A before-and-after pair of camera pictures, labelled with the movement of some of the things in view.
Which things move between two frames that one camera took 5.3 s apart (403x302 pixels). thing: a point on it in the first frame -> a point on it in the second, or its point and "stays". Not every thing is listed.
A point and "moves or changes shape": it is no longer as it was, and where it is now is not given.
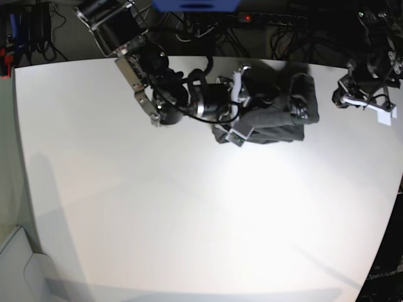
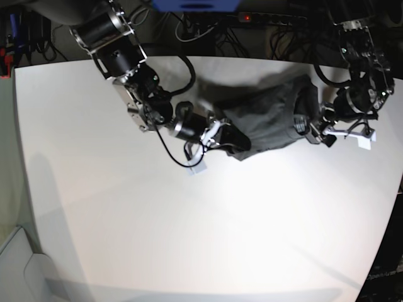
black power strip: x=266 y=17 stays
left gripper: x=244 y=95 -> x=228 y=136
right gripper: x=360 y=85 -> x=330 y=119
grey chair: x=26 y=276 stays
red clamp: x=8 y=60 stays
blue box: x=196 y=5 stays
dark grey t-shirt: x=281 y=99 moves or changes shape
